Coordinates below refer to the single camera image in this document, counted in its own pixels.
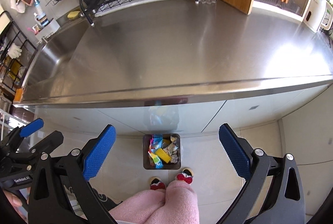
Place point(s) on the white sink caddy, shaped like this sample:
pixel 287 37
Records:
pixel 49 30

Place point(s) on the yellow foam net front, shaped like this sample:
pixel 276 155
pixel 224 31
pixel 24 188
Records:
pixel 163 155

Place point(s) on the colourful blue ice-pop wrapper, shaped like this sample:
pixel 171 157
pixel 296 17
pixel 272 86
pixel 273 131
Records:
pixel 155 144

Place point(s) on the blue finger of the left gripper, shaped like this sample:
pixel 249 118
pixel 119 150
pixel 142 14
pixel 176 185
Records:
pixel 31 128

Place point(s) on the pink fleece right leg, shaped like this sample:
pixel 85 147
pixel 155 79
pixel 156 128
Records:
pixel 178 203

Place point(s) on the stainless steel sink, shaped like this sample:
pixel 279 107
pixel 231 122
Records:
pixel 54 53

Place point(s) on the black side shelf rack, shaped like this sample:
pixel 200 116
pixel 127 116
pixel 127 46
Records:
pixel 17 52

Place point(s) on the yellow sponge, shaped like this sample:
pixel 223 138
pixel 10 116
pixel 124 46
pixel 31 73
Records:
pixel 73 15

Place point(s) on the pink fleece left leg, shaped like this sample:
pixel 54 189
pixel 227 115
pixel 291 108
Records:
pixel 139 207

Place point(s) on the left red bow slipper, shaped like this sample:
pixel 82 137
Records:
pixel 157 184

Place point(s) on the dark square trash bin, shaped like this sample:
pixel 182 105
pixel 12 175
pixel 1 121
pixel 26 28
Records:
pixel 171 145

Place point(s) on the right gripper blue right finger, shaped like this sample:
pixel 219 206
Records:
pixel 284 202

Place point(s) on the white electric kettle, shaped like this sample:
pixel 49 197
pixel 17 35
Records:
pixel 318 15

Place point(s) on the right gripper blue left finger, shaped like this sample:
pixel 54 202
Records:
pixel 49 203

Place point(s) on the pink fleece leg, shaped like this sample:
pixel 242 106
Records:
pixel 178 203
pixel 139 207

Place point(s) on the person's left hand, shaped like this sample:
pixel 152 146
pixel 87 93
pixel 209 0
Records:
pixel 15 202

